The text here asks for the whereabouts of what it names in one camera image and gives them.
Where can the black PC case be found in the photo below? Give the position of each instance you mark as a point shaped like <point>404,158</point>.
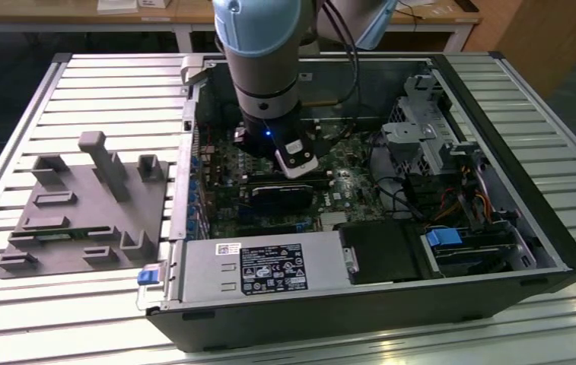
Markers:
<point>369,323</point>

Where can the blue disk carrier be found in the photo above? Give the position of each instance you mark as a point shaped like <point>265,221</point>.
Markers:
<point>446,236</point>

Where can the green motherboard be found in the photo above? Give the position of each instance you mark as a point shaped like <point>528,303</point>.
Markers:
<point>359,182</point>

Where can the silver power supply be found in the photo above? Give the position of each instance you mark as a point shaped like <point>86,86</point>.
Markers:
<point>201,273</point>

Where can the wooden cabinet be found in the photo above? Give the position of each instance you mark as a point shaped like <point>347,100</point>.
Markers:
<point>547,38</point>

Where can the wooden desk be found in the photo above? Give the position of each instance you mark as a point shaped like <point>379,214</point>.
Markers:
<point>65,17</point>

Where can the silver perforated drive cage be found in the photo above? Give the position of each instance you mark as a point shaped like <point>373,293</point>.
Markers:
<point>409,133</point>

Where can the white box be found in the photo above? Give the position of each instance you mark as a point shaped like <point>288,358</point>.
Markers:
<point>153,3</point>
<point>116,5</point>

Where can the black graphics card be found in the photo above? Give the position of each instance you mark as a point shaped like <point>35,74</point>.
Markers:
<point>283,197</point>

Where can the black printed label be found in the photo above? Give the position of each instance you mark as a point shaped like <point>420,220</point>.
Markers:
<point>272,270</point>

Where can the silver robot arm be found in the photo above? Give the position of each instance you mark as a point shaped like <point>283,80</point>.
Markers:
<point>268,76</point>

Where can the grey case latch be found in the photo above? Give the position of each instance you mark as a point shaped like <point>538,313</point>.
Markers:
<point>192,68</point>

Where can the small black object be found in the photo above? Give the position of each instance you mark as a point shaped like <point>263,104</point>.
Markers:
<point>471,4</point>

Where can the green RAM stick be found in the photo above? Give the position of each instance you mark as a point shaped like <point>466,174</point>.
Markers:
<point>65,234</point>

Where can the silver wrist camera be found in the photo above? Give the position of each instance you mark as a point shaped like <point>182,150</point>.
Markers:
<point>297,163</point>

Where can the small silver heat sink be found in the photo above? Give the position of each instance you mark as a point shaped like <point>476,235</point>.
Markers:
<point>335,220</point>

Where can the grey parts rack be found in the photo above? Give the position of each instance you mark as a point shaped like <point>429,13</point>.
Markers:
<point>90,213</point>

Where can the white code sticker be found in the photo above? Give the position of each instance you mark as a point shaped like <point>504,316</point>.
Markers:
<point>226,249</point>

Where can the black plastic shroud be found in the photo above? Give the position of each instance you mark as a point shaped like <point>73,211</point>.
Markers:
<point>379,251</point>

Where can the silver disk bay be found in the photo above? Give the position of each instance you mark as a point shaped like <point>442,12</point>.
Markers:
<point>522,251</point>

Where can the black RAM slot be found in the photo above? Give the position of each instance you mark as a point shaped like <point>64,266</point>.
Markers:
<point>263,173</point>
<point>263,180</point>

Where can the blue plastic latch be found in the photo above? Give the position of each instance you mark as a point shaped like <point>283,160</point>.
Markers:
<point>146,277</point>

